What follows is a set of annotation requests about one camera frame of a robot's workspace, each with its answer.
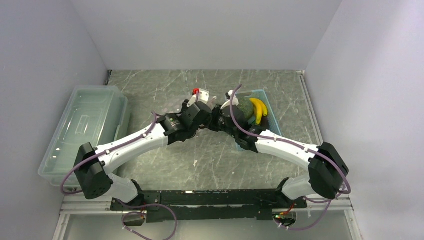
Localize clear plastic storage bin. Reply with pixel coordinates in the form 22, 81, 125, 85
38, 86, 131, 187

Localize light blue plastic basket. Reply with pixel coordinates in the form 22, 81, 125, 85
235, 89, 282, 136

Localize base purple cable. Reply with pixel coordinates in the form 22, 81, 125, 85
273, 195, 342, 232
121, 203, 178, 240

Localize green netted melon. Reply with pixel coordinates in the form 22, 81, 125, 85
238, 97, 254, 120

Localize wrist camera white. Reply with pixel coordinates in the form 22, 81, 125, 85
187, 88, 210, 107
220, 90, 239, 110

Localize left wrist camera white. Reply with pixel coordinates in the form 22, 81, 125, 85
187, 88, 210, 107

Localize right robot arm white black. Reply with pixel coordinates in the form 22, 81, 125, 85
207, 105, 349, 208

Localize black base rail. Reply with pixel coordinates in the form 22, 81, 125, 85
110, 189, 307, 223

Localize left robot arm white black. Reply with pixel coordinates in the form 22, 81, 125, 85
74, 102, 212, 210

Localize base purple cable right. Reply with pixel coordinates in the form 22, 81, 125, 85
273, 195, 342, 232

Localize yellow banana bunch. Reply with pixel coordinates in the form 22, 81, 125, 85
249, 98, 269, 125

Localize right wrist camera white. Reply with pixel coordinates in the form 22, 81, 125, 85
220, 90, 239, 110

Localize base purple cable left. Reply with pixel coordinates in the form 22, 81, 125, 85
121, 203, 178, 240

